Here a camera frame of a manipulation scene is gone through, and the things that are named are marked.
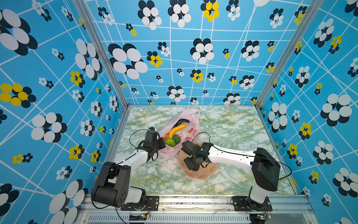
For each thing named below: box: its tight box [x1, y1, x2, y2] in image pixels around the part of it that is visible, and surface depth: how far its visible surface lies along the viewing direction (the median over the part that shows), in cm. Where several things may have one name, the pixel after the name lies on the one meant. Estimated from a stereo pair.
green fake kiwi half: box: [165, 138, 176, 147], surface depth 93 cm
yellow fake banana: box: [168, 124, 188, 139], surface depth 104 cm
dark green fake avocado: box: [172, 133, 181, 145], surface depth 97 cm
